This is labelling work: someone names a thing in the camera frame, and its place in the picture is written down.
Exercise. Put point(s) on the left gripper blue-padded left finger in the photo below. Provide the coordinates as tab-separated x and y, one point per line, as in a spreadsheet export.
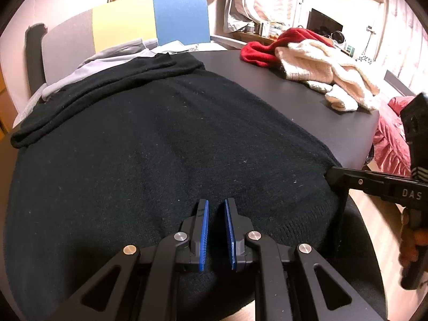
142	284

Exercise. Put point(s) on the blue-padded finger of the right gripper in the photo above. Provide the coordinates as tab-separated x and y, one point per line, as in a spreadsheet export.
397	189

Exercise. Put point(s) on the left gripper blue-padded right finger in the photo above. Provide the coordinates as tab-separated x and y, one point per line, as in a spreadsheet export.
292	283

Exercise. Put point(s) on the black knit sweater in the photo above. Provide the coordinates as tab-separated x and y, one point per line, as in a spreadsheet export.
123	157

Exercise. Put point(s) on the person's right hand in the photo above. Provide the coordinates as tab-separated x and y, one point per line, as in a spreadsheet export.
409	240

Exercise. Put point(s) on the pink bed blanket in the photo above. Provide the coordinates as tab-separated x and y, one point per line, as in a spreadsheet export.
391	152

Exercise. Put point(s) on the red and cream knit sweater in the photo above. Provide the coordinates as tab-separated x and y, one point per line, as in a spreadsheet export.
304	56

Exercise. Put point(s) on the black monitor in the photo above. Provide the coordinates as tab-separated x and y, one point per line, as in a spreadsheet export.
322	24

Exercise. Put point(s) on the wooden side table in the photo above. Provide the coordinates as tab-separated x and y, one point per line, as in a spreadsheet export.
250	37

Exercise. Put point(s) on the light grey hoodie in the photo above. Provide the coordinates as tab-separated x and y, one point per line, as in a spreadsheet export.
103	60

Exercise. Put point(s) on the grey yellow blue chair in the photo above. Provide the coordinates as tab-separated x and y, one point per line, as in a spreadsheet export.
52	54

